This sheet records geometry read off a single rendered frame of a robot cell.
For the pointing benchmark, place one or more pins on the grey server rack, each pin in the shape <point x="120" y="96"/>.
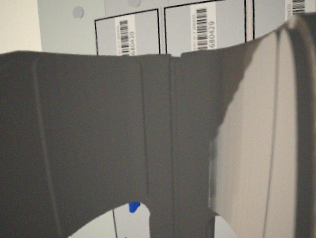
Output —
<point x="139" y="27"/>

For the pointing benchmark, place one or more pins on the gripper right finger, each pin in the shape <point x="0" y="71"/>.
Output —
<point x="246" y="135"/>

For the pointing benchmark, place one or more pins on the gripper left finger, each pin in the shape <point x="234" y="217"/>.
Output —
<point x="81" y="135"/>

